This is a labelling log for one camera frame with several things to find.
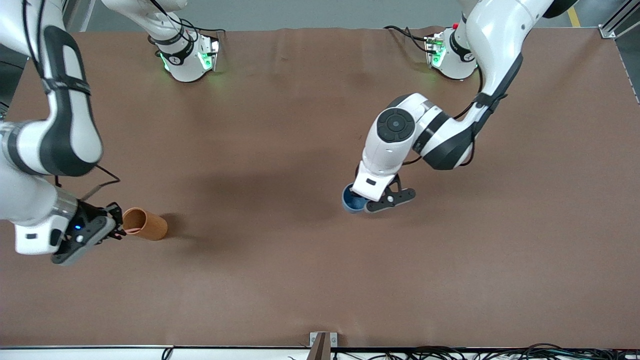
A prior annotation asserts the orange-brown cylindrical cup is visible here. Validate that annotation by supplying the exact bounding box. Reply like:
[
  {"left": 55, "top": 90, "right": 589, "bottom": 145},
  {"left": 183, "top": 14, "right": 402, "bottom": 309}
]
[{"left": 122, "top": 207, "right": 169, "bottom": 242}]

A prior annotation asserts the aluminium frame profile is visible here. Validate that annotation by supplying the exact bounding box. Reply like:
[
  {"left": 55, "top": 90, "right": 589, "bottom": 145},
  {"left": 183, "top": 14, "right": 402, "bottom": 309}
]
[{"left": 598, "top": 0, "right": 640, "bottom": 40}]

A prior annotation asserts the black right base cable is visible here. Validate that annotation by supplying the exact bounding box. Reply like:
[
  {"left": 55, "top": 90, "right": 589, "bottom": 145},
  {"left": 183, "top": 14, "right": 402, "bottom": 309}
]
[{"left": 148, "top": 0, "right": 227, "bottom": 57}]

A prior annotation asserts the black left base cable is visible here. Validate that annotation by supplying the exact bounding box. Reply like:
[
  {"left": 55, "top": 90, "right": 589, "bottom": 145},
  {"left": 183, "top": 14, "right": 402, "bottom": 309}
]
[{"left": 383, "top": 24, "right": 439, "bottom": 55}]

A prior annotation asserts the brown wooden post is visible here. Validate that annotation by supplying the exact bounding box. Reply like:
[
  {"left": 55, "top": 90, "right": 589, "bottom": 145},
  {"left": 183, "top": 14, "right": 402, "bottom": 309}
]
[{"left": 306, "top": 333, "right": 332, "bottom": 360}]

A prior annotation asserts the grey metal bracket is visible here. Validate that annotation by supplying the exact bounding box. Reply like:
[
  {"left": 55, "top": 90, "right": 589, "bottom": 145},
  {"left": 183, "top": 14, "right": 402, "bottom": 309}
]
[{"left": 309, "top": 332, "right": 339, "bottom": 360}]

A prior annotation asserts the brown table cover sheet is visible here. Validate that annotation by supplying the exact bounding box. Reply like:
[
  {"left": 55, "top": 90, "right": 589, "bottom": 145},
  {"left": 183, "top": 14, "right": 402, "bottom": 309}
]
[{"left": 0, "top": 26, "right": 640, "bottom": 349}]

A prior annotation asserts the black base cable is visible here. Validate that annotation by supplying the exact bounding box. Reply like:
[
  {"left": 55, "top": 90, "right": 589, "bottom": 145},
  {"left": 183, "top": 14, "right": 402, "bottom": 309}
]
[
  {"left": 148, "top": 0, "right": 227, "bottom": 57},
  {"left": 383, "top": 24, "right": 439, "bottom": 55}
]

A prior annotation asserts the blue cup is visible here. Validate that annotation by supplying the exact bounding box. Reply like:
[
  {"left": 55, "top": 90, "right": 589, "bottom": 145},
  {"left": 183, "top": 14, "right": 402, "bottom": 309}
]
[{"left": 342, "top": 182, "right": 371, "bottom": 215}]

